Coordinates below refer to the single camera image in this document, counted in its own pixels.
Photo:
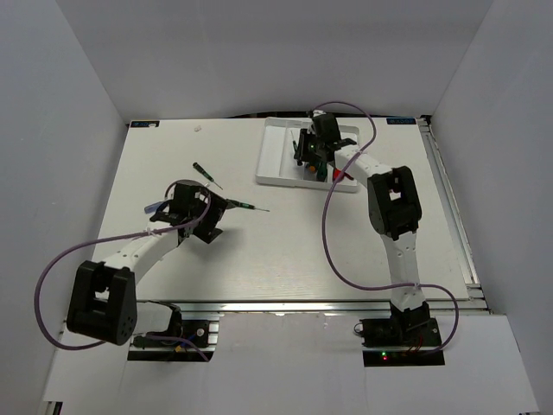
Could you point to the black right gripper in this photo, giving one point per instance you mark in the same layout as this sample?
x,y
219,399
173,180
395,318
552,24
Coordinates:
x,y
302,141

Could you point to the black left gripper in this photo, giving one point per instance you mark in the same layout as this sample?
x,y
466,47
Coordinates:
x,y
215,207

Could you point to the black green precision screwdriver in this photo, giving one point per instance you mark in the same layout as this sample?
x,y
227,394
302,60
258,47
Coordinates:
x,y
295,140

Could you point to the long green screwdriver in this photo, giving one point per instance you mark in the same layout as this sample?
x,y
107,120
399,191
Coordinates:
x,y
321,172

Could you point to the red curved utility knife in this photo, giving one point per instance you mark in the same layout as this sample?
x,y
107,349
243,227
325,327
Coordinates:
x,y
339,176

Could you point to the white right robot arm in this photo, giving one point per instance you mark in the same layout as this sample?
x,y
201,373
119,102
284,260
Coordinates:
x,y
394,208

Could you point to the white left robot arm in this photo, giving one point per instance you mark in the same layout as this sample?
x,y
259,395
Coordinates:
x,y
103,303

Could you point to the white compartment tray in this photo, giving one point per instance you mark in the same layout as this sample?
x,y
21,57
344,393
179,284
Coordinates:
x,y
276,165

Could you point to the small black precision screwdriver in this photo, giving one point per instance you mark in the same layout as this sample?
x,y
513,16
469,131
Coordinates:
x,y
205,174

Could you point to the blue table label left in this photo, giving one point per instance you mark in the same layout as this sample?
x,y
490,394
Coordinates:
x,y
144,124

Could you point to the blue handled screwdriver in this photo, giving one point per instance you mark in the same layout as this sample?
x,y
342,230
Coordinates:
x,y
152,207

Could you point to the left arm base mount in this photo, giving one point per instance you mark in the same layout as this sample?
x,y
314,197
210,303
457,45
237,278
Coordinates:
x,y
181,335

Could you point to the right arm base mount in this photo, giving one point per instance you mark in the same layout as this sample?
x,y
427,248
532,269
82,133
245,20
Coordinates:
x,y
409,338

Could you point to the aluminium rail frame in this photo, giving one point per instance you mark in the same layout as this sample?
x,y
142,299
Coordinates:
x,y
274,262

